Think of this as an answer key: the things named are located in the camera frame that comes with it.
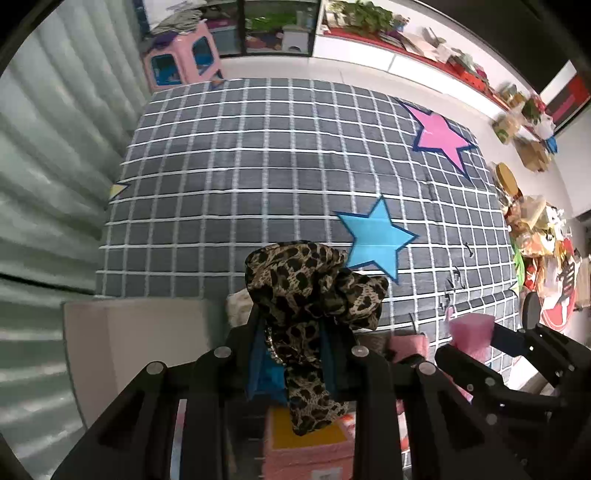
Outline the white and blue bag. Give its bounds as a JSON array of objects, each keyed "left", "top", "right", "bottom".
[{"left": 536, "top": 115, "right": 559, "bottom": 155}]

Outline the grey folded cloth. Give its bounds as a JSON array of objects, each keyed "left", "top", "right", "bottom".
[{"left": 150, "top": 4, "right": 206, "bottom": 35}]

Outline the leopard print scrunchie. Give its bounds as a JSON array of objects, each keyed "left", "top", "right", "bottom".
[{"left": 244, "top": 240, "right": 390, "bottom": 437}]

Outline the red cabinet runner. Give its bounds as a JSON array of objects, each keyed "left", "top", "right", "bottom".
[{"left": 321, "top": 25, "right": 546, "bottom": 139}]

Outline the white dotted satin scrunchie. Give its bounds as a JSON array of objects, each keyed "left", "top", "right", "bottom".
[{"left": 225, "top": 288, "right": 256, "bottom": 329}]

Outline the stack of papers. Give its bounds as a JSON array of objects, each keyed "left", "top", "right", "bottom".
[{"left": 397, "top": 25, "right": 462, "bottom": 61}]

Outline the white rectangular box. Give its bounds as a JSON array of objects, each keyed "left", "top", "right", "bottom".
[{"left": 62, "top": 298, "right": 236, "bottom": 435}]

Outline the pink patterned cardboard box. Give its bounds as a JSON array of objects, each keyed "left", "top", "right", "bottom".
[{"left": 263, "top": 335, "right": 430, "bottom": 480}]

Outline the blue scrunchie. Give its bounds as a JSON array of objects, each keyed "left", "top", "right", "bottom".
[{"left": 252, "top": 355, "right": 289, "bottom": 404}]

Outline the black round disc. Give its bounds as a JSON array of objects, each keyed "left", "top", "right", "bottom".
[{"left": 521, "top": 292, "right": 542, "bottom": 330}]

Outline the brown cardboard box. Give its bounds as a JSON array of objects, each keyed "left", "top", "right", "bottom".
[{"left": 515, "top": 138, "right": 552, "bottom": 172}]

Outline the white printed bag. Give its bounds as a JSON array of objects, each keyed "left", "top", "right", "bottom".
[{"left": 143, "top": 0, "right": 204, "bottom": 14}]

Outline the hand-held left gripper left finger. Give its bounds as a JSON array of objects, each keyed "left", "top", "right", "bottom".
[{"left": 51, "top": 318, "right": 273, "bottom": 480}]

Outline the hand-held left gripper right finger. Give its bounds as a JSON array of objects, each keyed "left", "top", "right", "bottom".
[{"left": 321, "top": 320, "right": 532, "bottom": 480}]

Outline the green potted plant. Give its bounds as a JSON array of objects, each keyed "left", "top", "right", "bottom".
[{"left": 328, "top": 0, "right": 409, "bottom": 35}]

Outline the small white stool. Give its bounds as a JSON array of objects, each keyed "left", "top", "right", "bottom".
[{"left": 281, "top": 25, "right": 308, "bottom": 54}]

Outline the black framed glass cabinet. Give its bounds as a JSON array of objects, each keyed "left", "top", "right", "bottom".
[{"left": 203, "top": 0, "right": 319, "bottom": 58}]

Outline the paper bag with green print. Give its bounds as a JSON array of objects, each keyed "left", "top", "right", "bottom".
[{"left": 492, "top": 113, "right": 522, "bottom": 144}]

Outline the yellow round lid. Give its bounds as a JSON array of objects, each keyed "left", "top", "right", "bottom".
[{"left": 494, "top": 161, "right": 520, "bottom": 197}]

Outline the pile of assorted packets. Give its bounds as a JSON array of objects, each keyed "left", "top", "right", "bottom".
[{"left": 501, "top": 191, "right": 583, "bottom": 296}]

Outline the pale green curtain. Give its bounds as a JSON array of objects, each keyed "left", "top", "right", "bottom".
[{"left": 0, "top": 0, "right": 153, "bottom": 480}]

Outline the grey checked star blanket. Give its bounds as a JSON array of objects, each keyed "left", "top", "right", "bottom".
[{"left": 95, "top": 76, "right": 525, "bottom": 398}]

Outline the red black wall panel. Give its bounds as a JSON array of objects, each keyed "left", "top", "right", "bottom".
[{"left": 540, "top": 60, "right": 591, "bottom": 134}]

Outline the pink plastic stool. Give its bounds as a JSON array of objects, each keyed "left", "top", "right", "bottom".
[{"left": 141, "top": 23, "right": 225, "bottom": 93}]

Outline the pink sponge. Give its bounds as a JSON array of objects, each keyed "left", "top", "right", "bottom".
[{"left": 445, "top": 307, "right": 497, "bottom": 402}]

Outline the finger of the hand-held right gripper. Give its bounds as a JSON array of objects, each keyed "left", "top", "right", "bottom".
[
  {"left": 491, "top": 322, "right": 591, "bottom": 398},
  {"left": 435, "top": 345, "right": 566, "bottom": 432}
]

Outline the red round tray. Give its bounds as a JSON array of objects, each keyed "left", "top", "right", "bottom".
[{"left": 524, "top": 258, "right": 580, "bottom": 333}]

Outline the long white low cabinet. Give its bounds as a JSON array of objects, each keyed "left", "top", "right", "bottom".
[{"left": 311, "top": 0, "right": 546, "bottom": 139}]

